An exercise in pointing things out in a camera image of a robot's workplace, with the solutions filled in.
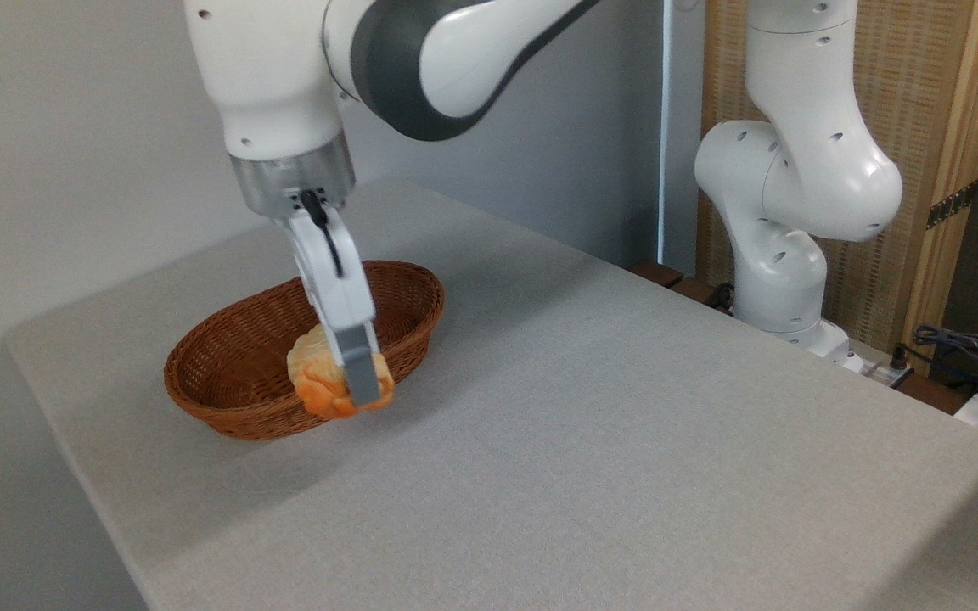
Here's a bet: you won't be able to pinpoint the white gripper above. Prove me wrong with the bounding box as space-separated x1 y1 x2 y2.
288 202 383 407

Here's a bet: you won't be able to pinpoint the round golden bread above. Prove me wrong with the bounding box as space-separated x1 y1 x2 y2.
292 350 396 420

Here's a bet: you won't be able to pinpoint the brown wicker basket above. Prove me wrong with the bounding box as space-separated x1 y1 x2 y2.
163 261 446 440

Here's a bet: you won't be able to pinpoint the wooden woven folding screen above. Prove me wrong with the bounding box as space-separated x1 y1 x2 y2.
697 0 978 374

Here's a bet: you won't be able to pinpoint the dark metal screen hinge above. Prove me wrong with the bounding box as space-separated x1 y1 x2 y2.
926 181 978 231

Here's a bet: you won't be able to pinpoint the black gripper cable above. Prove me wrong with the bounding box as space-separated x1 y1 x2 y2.
300 189 344 279

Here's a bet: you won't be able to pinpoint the tangled dark cables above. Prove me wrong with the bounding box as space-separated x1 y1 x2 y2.
913 322 978 387

